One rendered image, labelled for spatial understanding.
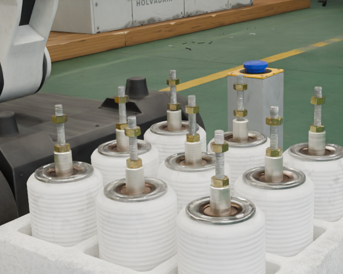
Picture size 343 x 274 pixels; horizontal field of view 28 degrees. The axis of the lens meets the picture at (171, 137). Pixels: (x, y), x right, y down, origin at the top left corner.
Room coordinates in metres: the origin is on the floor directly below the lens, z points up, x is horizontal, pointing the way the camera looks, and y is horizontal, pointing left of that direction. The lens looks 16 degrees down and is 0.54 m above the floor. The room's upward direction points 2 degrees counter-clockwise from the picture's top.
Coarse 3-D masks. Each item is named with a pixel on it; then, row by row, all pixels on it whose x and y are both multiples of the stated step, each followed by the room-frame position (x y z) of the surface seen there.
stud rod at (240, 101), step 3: (237, 75) 0.94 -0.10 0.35; (240, 75) 0.93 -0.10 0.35; (243, 75) 0.94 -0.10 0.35; (237, 78) 0.93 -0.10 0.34; (240, 78) 0.93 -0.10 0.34; (243, 78) 0.94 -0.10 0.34; (237, 81) 0.94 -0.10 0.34; (240, 81) 0.93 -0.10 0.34; (243, 90) 0.94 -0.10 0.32; (237, 93) 0.93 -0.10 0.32; (240, 93) 0.93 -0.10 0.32; (243, 93) 0.94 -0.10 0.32; (237, 96) 0.94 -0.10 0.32; (240, 96) 0.93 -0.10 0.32; (243, 96) 0.94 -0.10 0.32; (237, 99) 0.94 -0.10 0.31; (240, 99) 0.93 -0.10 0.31; (243, 99) 0.94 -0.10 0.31; (237, 102) 0.94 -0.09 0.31; (240, 102) 0.93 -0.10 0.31; (243, 102) 0.94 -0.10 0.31; (237, 105) 0.94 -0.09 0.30; (240, 105) 0.93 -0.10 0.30; (243, 105) 0.94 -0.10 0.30; (237, 108) 0.94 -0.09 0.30; (240, 108) 0.93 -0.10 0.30; (243, 108) 0.94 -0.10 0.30; (237, 117) 0.94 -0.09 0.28; (240, 117) 0.93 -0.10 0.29; (243, 117) 0.94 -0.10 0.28; (237, 120) 0.94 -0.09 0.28; (240, 120) 0.93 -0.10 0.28; (243, 120) 0.94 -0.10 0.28
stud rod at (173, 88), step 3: (171, 72) 1.00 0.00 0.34; (174, 72) 1.01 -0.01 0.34; (171, 75) 1.01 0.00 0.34; (174, 75) 1.01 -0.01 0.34; (171, 78) 1.00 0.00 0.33; (174, 78) 1.01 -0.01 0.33; (171, 87) 1.01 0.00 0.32; (174, 87) 1.00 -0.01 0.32; (171, 90) 1.01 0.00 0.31; (174, 90) 1.01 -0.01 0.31; (171, 93) 1.01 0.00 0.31; (174, 93) 1.01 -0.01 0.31; (171, 96) 1.01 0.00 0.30; (174, 96) 1.01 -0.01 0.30; (171, 99) 1.01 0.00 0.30; (174, 99) 1.00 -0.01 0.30; (171, 102) 1.01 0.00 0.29; (174, 102) 1.01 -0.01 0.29
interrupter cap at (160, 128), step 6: (156, 126) 1.02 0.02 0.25; (162, 126) 1.02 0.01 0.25; (186, 126) 1.02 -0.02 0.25; (198, 126) 1.00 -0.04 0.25; (156, 132) 0.98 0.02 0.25; (162, 132) 0.98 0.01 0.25; (168, 132) 0.98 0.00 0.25; (174, 132) 0.98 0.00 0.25; (180, 132) 0.98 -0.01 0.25; (186, 132) 0.98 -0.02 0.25
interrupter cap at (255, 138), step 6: (228, 132) 0.97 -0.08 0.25; (252, 132) 0.96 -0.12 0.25; (258, 132) 0.96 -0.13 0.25; (228, 138) 0.94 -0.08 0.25; (252, 138) 0.94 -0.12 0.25; (258, 138) 0.93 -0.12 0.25; (264, 138) 0.93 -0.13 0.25; (234, 144) 0.90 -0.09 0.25; (240, 144) 0.91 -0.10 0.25; (246, 144) 0.90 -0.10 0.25; (252, 144) 0.90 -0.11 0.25; (258, 144) 0.91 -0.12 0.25
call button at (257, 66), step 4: (252, 60) 1.13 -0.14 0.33; (256, 60) 1.13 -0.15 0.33; (260, 60) 1.13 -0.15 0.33; (244, 64) 1.11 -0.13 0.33; (248, 64) 1.11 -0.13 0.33; (252, 64) 1.10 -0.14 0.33; (256, 64) 1.10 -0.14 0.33; (260, 64) 1.10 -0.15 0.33; (264, 64) 1.10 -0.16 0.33; (248, 68) 1.11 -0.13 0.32; (252, 68) 1.10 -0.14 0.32; (256, 68) 1.10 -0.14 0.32; (260, 68) 1.10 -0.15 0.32; (264, 68) 1.11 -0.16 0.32; (252, 72) 1.11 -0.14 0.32; (256, 72) 1.10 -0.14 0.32
